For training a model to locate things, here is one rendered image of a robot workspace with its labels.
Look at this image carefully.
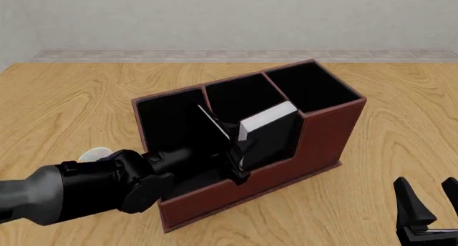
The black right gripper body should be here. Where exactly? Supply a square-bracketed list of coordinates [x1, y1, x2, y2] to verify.
[394, 222, 458, 246]

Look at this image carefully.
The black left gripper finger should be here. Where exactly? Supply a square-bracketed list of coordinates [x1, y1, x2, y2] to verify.
[235, 139, 257, 167]
[213, 113, 243, 141]

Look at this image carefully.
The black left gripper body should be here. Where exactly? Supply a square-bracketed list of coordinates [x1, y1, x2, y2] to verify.
[195, 103, 251, 187]

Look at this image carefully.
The black book with white pages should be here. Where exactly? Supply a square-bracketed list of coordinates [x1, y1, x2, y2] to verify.
[237, 100, 302, 171]

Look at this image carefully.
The small pale grey flat plate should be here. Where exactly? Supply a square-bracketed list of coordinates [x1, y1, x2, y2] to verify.
[77, 147, 116, 163]

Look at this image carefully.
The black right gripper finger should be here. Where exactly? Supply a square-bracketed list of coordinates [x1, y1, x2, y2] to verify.
[441, 177, 458, 205]
[393, 176, 438, 227]

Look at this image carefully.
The red-brown desk caddy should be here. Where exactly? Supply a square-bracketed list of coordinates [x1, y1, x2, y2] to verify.
[131, 58, 368, 234]

